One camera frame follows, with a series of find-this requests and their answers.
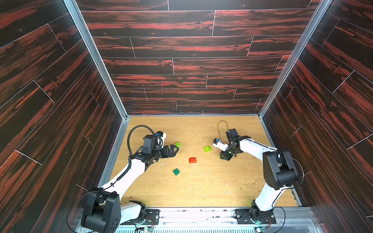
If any dark green lego brick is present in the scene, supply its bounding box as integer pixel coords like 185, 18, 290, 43
173, 169, 180, 176

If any red lego brick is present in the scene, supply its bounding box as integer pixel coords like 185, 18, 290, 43
189, 157, 197, 164

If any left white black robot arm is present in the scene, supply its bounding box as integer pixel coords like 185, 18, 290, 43
81, 132, 179, 233

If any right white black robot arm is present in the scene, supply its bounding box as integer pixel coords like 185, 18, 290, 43
213, 129, 300, 224

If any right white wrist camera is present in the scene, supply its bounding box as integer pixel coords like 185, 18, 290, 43
213, 138, 229, 151

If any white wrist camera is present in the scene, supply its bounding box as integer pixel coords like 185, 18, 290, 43
213, 138, 229, 151
155, 131, 166, 141

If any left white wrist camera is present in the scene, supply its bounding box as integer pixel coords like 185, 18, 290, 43
155, 131, 166, 141

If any right black cable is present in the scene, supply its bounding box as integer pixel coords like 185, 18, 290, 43
217, 120, 230, 140

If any black cable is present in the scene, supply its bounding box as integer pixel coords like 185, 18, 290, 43
127, 125, 156, 158
217, 120, 230, 140

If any left black cable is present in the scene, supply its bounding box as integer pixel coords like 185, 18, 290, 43
127, 125, 156, 158

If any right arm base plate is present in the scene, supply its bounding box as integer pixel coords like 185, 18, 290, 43
233, 208, 276, 224

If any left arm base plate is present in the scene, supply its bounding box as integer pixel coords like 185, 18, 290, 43
133, 208, 160, 226

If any aluminium front rail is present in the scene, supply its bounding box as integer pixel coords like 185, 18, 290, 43
75, 206, 324, 233

